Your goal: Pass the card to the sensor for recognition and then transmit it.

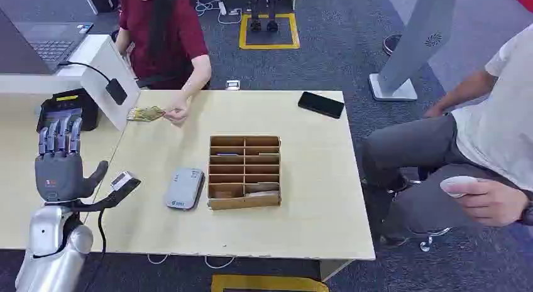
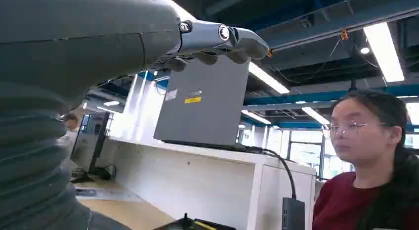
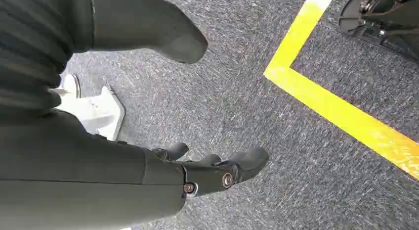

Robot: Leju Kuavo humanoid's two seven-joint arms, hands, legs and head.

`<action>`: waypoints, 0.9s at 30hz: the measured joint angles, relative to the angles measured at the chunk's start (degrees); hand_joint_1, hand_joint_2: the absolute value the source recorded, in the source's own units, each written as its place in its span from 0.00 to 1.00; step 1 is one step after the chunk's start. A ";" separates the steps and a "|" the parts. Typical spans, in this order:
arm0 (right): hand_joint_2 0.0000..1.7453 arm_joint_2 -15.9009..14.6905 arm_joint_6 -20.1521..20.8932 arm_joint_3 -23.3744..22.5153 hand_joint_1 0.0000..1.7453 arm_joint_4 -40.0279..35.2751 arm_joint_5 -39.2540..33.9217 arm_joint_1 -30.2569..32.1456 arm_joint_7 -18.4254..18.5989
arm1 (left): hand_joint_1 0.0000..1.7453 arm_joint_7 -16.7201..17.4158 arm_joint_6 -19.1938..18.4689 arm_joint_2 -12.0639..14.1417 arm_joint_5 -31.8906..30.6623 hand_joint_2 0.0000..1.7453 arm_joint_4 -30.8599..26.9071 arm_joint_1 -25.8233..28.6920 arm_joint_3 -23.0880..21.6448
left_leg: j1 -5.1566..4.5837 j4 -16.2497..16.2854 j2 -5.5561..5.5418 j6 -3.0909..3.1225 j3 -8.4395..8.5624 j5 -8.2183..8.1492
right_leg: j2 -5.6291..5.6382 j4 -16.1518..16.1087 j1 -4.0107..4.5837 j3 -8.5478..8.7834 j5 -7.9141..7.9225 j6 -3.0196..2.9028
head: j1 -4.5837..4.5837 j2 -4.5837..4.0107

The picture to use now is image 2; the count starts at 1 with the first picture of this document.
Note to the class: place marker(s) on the short ceiling light strip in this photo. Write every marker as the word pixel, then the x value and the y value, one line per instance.
pixel 256 117
pixel 316 116

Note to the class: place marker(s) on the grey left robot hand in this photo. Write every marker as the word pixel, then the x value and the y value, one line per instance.
pixel 82 35

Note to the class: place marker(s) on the white desk partition shelf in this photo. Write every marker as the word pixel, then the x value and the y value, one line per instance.
pixel 203 182

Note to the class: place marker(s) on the dark grey adapter hub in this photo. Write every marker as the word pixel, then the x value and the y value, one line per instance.
pixel 293 213

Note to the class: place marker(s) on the person with glasses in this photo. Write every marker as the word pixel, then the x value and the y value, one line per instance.
pixel 370 163

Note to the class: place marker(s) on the person in background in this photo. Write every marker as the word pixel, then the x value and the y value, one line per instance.
pixel 70 123

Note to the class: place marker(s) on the black monitor on stand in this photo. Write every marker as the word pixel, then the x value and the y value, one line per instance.
pixel 91 140

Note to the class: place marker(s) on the ribbed grey left arm sleeve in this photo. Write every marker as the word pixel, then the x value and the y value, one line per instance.
pixel 29 163

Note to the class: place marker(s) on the black and yellow device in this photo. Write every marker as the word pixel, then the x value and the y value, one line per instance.
pixel 193 224

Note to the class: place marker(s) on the grey open laptop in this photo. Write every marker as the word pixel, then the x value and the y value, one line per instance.
pixel 203 104

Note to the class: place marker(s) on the round ceiling spotlight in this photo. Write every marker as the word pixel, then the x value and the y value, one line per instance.
pixel 364 50

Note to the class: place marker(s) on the long ceiling light strip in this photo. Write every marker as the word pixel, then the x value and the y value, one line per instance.
pixel 266 78

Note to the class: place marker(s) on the long ceiling light panel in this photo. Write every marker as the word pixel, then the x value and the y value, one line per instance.
pixel 383 51

